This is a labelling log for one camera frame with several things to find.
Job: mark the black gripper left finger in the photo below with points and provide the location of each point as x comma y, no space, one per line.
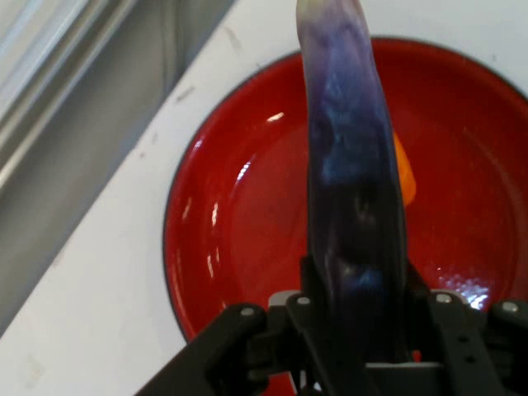
231,350

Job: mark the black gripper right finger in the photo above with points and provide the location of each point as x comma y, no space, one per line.
466,350

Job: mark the purple toy eggplant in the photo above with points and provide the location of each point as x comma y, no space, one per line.
354,165

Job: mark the red round plate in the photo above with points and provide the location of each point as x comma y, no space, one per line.
255,198

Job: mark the orange toy carrot piece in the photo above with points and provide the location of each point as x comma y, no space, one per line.
406,177

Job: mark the silver metal wall rail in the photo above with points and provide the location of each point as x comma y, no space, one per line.
74,103

